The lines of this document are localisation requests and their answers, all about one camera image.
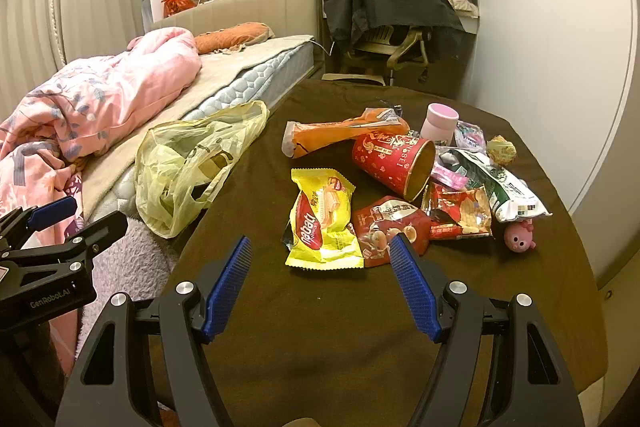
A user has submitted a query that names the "dark red snack packet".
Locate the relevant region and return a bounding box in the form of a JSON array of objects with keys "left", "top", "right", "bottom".
[{"left": 352, "top": 196, "right": 431, "bottom": 268}]

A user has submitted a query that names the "red gold snack wrapper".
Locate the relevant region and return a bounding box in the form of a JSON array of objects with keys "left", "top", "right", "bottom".
[{"left": 421, "top": 182, "right": 492, "bottom": 241}]

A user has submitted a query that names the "yellow plastic trash bag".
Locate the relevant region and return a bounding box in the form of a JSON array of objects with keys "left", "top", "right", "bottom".
[{"left": 134, "top": 101, "right": 269, "bottom": 239}]

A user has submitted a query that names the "yellow biscuit wrapper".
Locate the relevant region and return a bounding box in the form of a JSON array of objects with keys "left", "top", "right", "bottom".
[{"left": 285, "top": 168, "right": 364, "bottom": 271}]

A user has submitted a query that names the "pink caterpillar toy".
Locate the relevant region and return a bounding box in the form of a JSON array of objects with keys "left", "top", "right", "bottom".
[{"left": 503, "top": 219, "right": 536, "bottom": 254}]

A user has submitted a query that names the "pink pig snack wrapper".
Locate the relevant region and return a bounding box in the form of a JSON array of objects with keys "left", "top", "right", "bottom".
[{"left": 431, "top": 161, "right": 468, "bottom": 191}]

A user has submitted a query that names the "red paper cup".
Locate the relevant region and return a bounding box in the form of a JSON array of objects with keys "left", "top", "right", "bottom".
[{"left": 352, "top": 132, "right": 436, "bottom": 202}]

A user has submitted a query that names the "white green milk pouch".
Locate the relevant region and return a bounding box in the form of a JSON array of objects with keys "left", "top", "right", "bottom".
[{"left": 438, "top": 147, "right": 551, "bottom": 223}]

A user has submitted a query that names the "purple candy wrapper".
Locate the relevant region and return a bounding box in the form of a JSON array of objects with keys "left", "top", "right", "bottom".
[{"left": 454, "top": 120, "right": 486, "bottom": 153}]

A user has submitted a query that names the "orange snack wrapper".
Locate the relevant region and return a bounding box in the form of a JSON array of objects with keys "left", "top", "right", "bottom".
[{"left": 281, "top": 107, "right": 410, "bottom": 158}]

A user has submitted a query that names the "quilted mattress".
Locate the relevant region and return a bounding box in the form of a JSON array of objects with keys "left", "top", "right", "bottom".
[{"left": 84, "top": 41, "right": 317, "bottom": 228}]

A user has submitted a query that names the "pink floral quilt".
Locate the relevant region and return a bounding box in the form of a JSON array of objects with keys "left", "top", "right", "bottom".
[{"left": 1, "top": 27, "right": 201, "bottom": 213}]

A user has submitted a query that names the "pink cylindrical jar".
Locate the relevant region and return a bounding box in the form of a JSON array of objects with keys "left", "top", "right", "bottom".
[{"left": 420, "top": 103, "right": 459, "bottom": 145}]

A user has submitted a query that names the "beige bed sheet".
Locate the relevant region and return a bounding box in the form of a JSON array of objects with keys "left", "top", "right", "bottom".
[{"left": 79, "top": 33, "right": 314, "bottom": 220}]

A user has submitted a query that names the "beige window curtain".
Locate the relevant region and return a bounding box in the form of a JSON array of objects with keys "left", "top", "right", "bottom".
[{"left": 0, "top": 0, "right": 144, "bottom": 116}]

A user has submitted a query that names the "office chair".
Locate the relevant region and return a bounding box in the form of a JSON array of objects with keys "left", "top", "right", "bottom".
[{"left": 338, "top": 26, "right": 432, "bottom": 86}]

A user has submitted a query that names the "orange pillow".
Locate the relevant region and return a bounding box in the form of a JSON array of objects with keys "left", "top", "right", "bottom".
[{"left": 194, "top": 22, "right": 274, "bottom": 54}]

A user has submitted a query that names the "small red plastic bag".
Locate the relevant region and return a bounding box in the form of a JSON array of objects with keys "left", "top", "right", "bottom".
[{"left": 162, "top": 0, "right": 196, "bottom": 18}]

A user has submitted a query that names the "beige bed headboard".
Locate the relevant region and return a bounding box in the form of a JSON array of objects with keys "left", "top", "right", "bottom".
[{"left": 150, "top": 0, "right": 322, "bottom": 40}]

